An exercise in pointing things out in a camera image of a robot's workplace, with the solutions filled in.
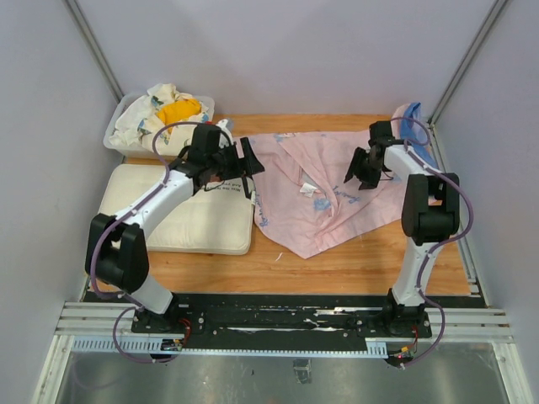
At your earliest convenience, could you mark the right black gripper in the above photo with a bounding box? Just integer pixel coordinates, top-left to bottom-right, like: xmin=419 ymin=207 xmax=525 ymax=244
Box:
xmin=345 ymin=147 xmax=384 ymax=190

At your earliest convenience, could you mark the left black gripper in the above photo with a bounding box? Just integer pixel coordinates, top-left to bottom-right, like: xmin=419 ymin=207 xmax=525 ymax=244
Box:
xmin=208 ymin=137 xmax=264 ymax=181

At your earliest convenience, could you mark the blue pink snowflake pillowcase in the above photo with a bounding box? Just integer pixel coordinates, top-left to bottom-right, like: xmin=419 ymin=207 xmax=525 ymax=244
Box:
xmin=235 ymin=101 xmax=441 ymax=260

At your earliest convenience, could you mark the cream bear print pillow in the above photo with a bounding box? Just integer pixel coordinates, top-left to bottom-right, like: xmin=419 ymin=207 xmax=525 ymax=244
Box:
xmin=99 ymin=164 xmax=253 ymax=255

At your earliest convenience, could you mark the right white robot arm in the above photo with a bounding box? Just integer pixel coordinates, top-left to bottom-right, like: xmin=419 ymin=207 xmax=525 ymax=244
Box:
xmin=344 ymin=120 xmax=460 ymax=338

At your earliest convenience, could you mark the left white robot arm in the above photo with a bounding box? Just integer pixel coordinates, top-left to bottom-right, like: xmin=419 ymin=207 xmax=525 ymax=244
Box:
xmin=85 ymin=120 xmax=264 ymax=333

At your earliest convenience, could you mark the orange cloth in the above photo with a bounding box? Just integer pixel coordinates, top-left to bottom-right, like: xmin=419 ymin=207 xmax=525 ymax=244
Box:
xmin=157 ymin=98 xmax=201 ymax=125

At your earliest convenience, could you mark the clear plastic bin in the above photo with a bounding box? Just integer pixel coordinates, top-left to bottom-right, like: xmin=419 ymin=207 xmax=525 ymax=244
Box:
xmin=103 ymin=92 xmax=216 ymax=159

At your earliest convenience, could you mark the cream patterned crumpled cloth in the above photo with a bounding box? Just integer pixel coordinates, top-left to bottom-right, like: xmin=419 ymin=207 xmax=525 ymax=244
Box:
xmin=109 ymin=82 xmax=211 ymax=149

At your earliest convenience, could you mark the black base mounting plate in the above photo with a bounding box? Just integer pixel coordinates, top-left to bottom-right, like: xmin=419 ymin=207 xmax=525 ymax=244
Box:
xmin=131 ymin=294 xmax=432 ymax=353

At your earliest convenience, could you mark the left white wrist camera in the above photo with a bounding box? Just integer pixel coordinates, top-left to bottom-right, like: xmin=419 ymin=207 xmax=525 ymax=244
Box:
xmin=216 ymin=119 xmax=233 ymax=147

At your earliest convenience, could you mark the grey slotted cable duct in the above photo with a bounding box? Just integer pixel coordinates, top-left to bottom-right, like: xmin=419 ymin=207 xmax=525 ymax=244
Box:
xmin=72 ymin=336 xmax=388 ymax=359

